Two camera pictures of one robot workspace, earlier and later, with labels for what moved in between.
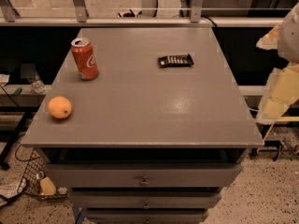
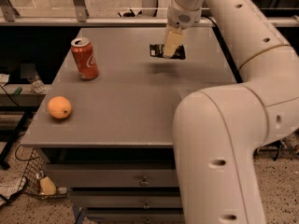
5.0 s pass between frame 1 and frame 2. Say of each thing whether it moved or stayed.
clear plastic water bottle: stayed
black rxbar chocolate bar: moved
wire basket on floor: stayed
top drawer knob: stayed
